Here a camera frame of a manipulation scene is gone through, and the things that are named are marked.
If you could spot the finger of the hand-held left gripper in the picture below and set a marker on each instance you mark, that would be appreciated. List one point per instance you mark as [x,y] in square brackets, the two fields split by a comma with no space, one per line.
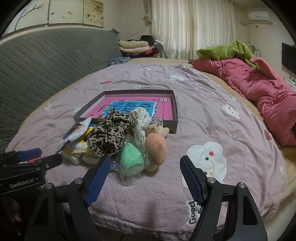
[30,154]
[49,163]

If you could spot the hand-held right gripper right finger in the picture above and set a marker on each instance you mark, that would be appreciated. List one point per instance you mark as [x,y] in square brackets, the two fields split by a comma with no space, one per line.
[190,179]

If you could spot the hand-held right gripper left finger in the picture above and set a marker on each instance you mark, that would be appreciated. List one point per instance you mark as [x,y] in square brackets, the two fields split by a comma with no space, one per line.
[99,180]

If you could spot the green sponge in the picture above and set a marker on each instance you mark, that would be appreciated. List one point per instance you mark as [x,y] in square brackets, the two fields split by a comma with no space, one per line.
[130,160]

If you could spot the white purple cartoon packet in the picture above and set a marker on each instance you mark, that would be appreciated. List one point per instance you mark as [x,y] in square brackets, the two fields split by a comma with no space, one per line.
[74,132]

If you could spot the yellow cartoon tissue packet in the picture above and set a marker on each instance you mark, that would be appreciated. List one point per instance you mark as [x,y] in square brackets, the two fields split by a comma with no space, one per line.
[83,141]

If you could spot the leopard print scrunchie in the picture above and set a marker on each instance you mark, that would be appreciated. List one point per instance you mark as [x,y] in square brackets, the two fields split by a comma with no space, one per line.
[108,136]

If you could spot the shallow grey cardboard box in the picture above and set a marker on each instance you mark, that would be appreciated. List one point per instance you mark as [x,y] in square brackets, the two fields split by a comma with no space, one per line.
[170,127]

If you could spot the small silver tiara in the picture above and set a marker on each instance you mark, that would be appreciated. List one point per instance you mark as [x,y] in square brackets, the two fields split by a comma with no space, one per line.
[157,120]

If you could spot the white floral scrunchie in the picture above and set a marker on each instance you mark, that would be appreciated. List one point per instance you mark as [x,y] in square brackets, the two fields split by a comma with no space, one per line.
[141,118]

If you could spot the person's left hand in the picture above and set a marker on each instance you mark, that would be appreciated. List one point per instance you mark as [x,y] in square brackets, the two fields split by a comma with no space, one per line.
[11,210]

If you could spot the pink book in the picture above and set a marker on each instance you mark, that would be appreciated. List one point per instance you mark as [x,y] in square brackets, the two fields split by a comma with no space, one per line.
[138,102]

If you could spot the grey quilted headboard cover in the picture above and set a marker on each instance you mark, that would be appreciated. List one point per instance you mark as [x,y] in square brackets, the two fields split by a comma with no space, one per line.
[46,64]

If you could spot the pink comforter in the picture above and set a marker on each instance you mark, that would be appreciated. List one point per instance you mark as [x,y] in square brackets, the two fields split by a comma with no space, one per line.
[266,92]

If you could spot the blue patterned cloth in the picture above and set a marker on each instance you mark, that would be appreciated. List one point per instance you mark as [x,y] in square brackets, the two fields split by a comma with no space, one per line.
[119,61]

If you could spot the green blanket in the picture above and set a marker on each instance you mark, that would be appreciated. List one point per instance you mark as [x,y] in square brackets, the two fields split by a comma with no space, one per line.
[219,52]

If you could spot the stack of folded clothes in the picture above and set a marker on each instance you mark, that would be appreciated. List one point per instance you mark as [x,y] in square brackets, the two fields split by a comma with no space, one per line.
[134,47]

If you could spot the black garment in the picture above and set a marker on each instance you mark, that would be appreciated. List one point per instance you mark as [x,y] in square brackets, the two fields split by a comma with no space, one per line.
[146,39]

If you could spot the cream curtain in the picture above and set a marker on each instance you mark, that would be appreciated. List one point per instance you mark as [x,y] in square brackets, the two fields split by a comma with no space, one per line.
[196,27]

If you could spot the black television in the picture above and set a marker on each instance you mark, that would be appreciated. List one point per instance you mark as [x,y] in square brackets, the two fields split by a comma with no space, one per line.
[289,58]

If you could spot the white air conditioner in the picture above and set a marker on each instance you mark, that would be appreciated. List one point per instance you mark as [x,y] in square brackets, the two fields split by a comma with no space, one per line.
[259,17]

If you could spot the floral wall painting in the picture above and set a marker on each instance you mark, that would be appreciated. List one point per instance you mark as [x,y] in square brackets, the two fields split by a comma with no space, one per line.
[69,11]

